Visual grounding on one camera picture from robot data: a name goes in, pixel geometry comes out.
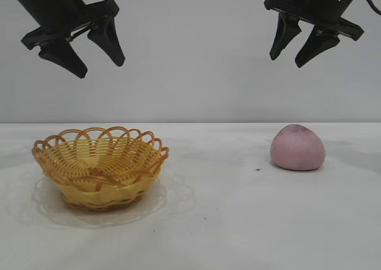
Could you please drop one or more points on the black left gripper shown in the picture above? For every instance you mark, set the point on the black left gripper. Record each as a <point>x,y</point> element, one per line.
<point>56,11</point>

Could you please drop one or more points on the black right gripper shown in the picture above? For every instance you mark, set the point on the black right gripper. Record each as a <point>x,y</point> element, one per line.
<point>324,2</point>

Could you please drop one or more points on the yellow woven plastic basket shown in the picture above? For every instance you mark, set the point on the yellow woven plastic basket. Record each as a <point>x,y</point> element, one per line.
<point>101,189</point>

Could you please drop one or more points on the pink peach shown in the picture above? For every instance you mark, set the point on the pink peach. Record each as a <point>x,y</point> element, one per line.
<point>297,149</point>

